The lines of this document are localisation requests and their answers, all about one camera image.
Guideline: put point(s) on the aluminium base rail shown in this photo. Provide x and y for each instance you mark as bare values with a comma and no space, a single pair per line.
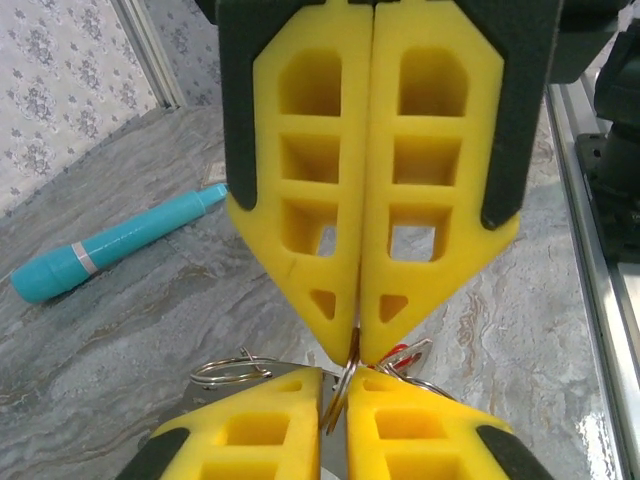
600,325

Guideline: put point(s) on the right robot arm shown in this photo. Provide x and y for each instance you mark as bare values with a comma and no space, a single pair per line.
622,90

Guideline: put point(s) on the aluminium frame post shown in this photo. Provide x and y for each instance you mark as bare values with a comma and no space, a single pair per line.
152,55

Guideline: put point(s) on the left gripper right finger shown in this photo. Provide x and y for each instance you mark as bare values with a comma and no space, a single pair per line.
415,440

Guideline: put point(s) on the small patterned card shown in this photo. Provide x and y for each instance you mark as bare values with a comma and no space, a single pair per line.
215,172

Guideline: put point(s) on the teal pen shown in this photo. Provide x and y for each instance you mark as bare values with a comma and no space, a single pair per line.
120,240

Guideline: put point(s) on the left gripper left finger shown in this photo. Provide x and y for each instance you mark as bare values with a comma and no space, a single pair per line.
250,440

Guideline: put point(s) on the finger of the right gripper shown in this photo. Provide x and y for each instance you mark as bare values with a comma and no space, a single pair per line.
270,240
470,240

